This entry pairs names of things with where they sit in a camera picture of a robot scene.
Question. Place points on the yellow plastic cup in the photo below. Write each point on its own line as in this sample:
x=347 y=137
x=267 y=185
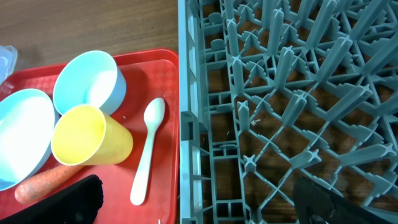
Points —
x=86 y=136

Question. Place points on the light blue plate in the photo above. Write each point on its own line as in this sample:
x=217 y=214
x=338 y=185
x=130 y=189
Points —
x=28 y=118

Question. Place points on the orange carrot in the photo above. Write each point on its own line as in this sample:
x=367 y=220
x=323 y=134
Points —
x=37 y=187

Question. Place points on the grey dishwasher rack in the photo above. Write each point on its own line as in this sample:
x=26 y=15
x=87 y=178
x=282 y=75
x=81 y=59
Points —
x=275 y=90

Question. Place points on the light blue bowl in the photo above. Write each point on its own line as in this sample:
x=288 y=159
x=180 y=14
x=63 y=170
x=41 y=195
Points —
x=91 y=78

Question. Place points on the white plastic spoon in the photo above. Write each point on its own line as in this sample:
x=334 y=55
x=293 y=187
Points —
x=153 y=117

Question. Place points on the clear plastic waste bin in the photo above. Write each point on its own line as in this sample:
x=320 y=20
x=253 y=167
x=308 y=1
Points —
x=8 y=59

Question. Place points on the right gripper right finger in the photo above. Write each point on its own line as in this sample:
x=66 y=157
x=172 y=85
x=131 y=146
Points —
x=315 y=204

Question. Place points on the red serving tray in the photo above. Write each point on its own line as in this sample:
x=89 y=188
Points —
x=149 y=74

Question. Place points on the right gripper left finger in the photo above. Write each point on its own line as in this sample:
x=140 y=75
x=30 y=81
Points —
x=78 y=203

